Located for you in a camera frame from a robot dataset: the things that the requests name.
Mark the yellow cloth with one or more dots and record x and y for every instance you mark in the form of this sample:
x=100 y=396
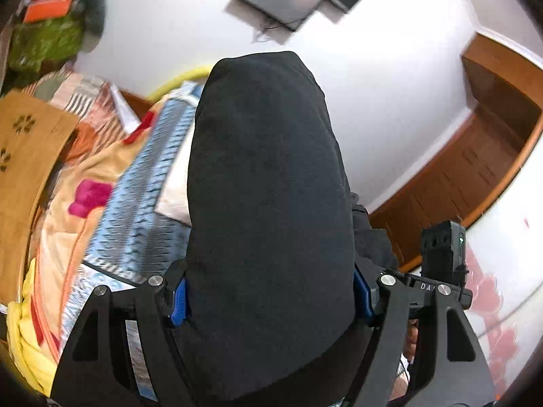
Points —
x=32 y=339

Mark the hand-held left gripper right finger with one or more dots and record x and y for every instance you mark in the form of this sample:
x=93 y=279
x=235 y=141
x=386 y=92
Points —
x=362 y=294

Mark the pink wall decal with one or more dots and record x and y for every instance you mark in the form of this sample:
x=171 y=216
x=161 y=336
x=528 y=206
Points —
x=494 y=305

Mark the striped patterned quilt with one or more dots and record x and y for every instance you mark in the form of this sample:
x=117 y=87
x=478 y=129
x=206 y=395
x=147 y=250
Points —
x=91 y=101

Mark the brown wooden door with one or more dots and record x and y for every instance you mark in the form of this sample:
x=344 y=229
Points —
x=475 y=165

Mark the blue patchwork bedspread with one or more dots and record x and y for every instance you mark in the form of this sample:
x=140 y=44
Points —
x=135 y=220

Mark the peach floral blanket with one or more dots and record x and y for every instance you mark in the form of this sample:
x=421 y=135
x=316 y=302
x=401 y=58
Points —
x=68 y=229

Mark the yellow hoop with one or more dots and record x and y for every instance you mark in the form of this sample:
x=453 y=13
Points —
x=182 y=78

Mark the orange box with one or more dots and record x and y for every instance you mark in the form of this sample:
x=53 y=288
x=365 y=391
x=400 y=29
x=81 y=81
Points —
x=46 y=10

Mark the person's right hand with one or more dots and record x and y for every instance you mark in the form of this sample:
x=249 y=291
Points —
x=409 y=341

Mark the black zip hoodie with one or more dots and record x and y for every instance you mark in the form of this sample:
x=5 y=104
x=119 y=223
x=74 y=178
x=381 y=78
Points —
x=267 y=203

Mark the grey plush toy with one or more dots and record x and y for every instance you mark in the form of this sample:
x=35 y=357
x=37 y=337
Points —
x=94 y=8

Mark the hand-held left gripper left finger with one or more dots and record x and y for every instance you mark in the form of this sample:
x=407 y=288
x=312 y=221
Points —
x=178 y=301

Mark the brown wooden board with cutouts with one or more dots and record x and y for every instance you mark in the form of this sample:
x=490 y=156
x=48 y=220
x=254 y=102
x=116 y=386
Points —
x=29 y=169

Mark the green patterned box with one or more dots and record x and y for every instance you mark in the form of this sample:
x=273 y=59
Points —
x=42 y=46

